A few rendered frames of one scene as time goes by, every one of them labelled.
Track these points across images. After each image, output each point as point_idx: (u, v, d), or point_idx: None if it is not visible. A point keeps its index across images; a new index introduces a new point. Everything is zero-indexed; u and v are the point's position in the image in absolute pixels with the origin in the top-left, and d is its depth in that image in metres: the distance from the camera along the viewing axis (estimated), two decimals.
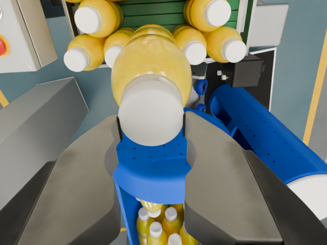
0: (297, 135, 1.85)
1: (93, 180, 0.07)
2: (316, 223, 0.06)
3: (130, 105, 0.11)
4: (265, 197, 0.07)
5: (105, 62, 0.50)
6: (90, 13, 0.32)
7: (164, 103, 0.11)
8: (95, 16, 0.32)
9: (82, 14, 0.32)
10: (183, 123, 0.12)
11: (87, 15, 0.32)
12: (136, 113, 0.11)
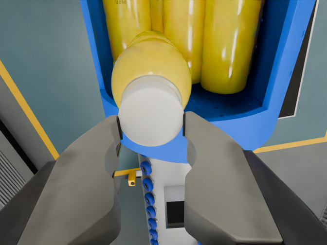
0: None
1: (93, 180, 0.07)
2: (316, 223, 0.06)
3: (130, 105, 0.11)
4: (265, 197, 0.07)
5: None
6: None
7: (164, 102, 0.11)
8: None
9: None
10: (183, 123, 0.12)
11: None
12: (136, 112, 0.11)
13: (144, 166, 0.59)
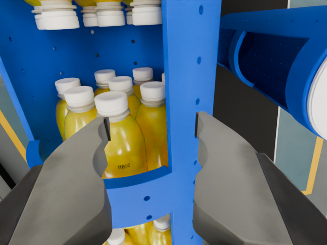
0: None
1: (82, 182, 0.07)
2: None
3: None
4: (277, 201, 0.06)
5: None
6: None
7: None
8: None
9: None
10: (195, 123, 0.12)
11: None
12: (112, 229, 0.43)
13: None
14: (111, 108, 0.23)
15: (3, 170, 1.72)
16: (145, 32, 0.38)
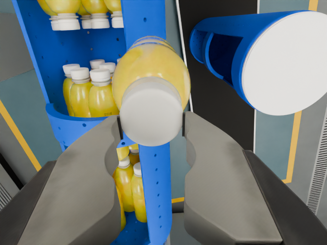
0: None
1: (94, 180, 0.07)
2: (315, 223, 0.06)
3: None
4: (264, 197, 0.07)
5: None
6: (165, 103, 0.11)
7: None
8: (177, 110, 0.11)
9: (144, 107, 0.11)
10: (182, 123, 0.12)
11: (157, 109, 0.11)
12: None
13: None
14: (99, 76, 0.38)
15: (5, 162, 1.85)
16: None
